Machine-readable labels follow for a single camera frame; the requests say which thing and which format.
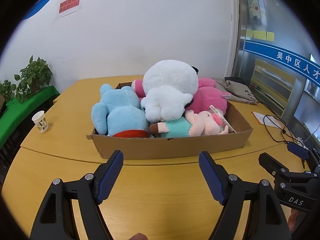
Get white phone case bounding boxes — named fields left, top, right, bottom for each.
left=209, top=105, right=236, bottom=133

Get pink plush bear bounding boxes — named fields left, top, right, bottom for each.
left=131, top=77, right=232, bottom=117

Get white panda plush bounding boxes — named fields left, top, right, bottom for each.
left=141, top=60, right=199, bottom=123

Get person's right hand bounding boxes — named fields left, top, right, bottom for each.
left=287, top=209, right=306, bottom=233

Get person's left hand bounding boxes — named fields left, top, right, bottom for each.
left=129, top=233, right=148, bottom=240

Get white paper sheet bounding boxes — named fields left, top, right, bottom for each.
left=252, top=112, right=284, bottom=128

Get blue window banner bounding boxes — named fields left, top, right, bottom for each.
left=244, top=40, right=319, bottom=87

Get cardboard box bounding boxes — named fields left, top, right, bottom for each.
left=86, top=81, right=254, bottom=160

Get pink pig plush doll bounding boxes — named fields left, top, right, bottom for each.
left=149, top=110, right=229, bottom=138

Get paper cup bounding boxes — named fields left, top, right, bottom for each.
left=32, top=111, right=49, bottom=133

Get green table cloth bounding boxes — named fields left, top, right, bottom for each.
left=0, top=86, right=60, bottom=147

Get yellow sticky notes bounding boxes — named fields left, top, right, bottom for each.
left=241, top=29, right=275, bottom=42

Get blue plush toy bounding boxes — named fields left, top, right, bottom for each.
left=91, top=84, right=150, bottom=138

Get potted green plant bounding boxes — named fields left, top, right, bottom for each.
left=14, top=56, right=53, bottom=103

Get black cable loop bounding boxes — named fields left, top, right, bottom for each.
left=262, top=114, right=304, bottom=147

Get red wall notice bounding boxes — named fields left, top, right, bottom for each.
left=59, top=0, right=80, bottom=15

